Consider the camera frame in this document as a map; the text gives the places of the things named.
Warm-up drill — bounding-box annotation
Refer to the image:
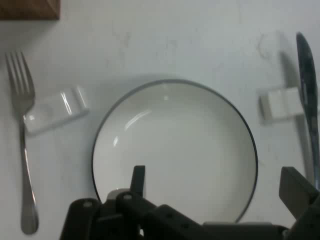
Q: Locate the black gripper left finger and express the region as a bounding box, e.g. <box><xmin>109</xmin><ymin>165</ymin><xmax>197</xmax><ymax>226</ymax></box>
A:
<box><xmin>59</xmin><ymin>165</ymin><xmax>203</xmax><ymax>240</ymax></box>

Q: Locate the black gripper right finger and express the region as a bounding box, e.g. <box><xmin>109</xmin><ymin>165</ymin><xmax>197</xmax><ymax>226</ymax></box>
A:
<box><xmin>278</xmin><ymin>166</ymin><xmax>320</xmax><ymax>240</ymax></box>

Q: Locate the white plate with black rim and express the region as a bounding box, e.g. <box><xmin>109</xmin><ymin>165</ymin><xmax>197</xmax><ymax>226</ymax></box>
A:
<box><xmin>91</xmin><ymin>78</ymin><xmax>258</xmax><ymax>225</ymax></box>

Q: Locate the white ceramic cutlery rest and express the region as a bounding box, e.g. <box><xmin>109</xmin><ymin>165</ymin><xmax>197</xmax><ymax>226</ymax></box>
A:
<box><xmin>258</xmin><ymin>87</ymin><xmax>305</xmax><ymax>126</ymax></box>
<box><xmin>23</xmin><ymin>86</ymin><xmax>90</xmax><ymax>137</ymax></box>

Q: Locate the silver metal table knife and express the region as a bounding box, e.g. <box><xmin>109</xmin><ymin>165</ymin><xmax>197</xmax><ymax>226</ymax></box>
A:
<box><xmin>296</xmin><ymin>31</ymin><xmax>320</xmax><ymax>191</ymax></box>

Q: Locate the silver metal fork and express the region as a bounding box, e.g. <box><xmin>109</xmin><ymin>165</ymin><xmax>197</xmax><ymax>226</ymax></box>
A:
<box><xmin>4</xmin><ymin>51</ymin><xmax>40</xmax><ymax>235</ymax></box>

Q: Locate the brown wooden drawer cabinet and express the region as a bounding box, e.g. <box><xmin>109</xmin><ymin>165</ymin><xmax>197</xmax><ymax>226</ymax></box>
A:
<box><xmin>0</xmin><ymin>0</ymin><xmax>61</xmax><ymax>21</ymax></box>

